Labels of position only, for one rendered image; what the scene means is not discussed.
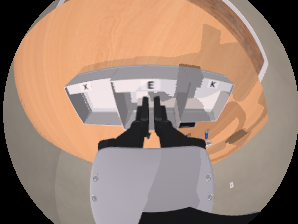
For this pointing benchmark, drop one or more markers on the white rack of bins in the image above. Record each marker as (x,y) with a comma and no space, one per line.
(130,83)

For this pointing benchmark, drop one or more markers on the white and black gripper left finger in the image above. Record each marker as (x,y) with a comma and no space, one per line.
(138,130)

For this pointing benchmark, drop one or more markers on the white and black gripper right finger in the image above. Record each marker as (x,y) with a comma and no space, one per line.
(167,134)

